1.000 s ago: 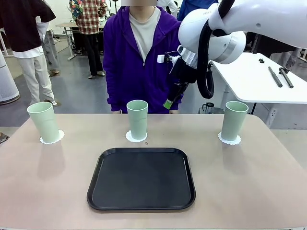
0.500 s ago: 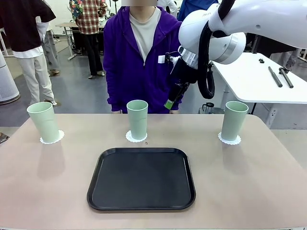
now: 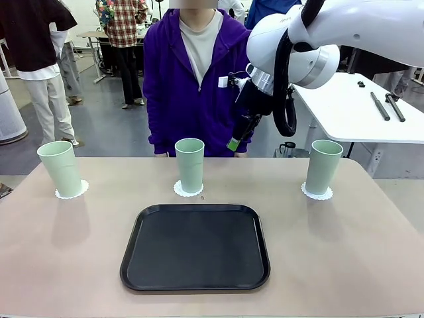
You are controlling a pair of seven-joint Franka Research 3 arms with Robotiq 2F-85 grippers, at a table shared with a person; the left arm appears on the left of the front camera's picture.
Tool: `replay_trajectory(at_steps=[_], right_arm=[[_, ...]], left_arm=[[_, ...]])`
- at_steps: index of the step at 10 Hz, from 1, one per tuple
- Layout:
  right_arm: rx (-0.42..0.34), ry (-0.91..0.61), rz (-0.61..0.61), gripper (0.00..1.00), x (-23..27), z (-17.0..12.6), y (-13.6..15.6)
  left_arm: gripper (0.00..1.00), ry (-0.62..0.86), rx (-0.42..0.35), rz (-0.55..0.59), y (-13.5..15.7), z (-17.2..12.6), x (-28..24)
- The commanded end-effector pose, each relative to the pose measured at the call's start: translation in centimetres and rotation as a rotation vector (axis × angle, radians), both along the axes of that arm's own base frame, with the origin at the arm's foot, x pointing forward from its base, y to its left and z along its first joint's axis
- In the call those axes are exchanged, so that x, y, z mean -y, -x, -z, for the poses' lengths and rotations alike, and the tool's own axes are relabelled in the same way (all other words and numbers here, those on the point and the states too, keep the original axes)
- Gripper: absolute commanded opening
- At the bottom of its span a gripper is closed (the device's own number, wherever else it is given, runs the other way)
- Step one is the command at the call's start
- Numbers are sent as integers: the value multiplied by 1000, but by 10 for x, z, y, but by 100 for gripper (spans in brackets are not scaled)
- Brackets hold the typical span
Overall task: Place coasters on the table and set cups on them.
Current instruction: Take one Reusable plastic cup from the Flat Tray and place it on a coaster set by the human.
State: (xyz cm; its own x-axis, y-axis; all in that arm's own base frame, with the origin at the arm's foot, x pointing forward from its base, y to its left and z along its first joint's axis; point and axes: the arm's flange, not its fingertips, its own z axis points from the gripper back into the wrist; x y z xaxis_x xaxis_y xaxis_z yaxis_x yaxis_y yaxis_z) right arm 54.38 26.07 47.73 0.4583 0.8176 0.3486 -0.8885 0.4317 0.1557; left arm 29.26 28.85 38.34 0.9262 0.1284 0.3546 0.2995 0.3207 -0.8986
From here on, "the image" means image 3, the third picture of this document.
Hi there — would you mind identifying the black metal rod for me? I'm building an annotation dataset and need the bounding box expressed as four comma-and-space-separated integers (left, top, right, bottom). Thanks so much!
370, 91, 391, 121
385, 93, 406, 123

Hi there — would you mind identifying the person in grey trousers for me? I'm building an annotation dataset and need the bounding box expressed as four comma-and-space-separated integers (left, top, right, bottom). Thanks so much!
49, 19, 83, 105

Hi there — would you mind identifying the person in plaid shirt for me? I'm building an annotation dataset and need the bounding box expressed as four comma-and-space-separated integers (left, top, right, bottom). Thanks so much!
95, 0, 149, 109

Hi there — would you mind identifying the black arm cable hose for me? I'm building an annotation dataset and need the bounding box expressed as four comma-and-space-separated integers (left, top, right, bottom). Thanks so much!
272, 0, 327, 137

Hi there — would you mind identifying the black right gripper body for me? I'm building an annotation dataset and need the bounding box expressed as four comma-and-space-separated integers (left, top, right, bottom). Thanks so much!
234, 78, 276, 117

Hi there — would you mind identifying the long black coat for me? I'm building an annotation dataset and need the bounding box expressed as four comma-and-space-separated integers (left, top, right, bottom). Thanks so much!
339, 46, 418, 76

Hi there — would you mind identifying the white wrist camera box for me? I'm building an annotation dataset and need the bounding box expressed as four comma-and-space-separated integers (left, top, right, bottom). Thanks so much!
218, 71, 241, 89

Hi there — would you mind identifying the person in black top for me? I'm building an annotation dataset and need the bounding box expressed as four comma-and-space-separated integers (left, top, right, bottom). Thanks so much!
0, 0, 80, 146

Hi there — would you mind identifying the person in purple hoodie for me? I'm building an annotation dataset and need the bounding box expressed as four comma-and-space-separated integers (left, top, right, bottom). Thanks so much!
142, 8, 254, 157

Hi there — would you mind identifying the pale green plastic cup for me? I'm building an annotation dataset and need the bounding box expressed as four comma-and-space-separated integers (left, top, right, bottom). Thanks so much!
304, 138, 345, 195
36, 140, 83, 199
174, 138, 205, 194

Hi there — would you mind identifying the person's right forearm purple sleeve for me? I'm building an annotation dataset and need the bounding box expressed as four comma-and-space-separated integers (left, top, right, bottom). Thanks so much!
147, 105, 173, 157

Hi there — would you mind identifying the person in blue top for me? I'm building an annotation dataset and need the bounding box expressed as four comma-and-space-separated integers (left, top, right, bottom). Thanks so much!
244, 0, 302, 30

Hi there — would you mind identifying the beige background desk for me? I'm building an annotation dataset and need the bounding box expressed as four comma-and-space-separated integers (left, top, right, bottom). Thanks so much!
76, 29, 112, 83

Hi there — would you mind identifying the white scalloped paper coaster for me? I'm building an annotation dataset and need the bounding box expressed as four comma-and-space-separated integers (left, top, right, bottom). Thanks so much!
54, 178, 91, 200
300, 181, 334, 202
173, 180, 205, 199

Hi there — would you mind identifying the white cylindrical air purifier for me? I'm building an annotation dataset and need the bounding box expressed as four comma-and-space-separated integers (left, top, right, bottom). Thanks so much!
0, 71, 28, 144

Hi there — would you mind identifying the black plastic serving tray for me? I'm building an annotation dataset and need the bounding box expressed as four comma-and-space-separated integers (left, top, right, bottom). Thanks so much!
119, 203, 272, 292

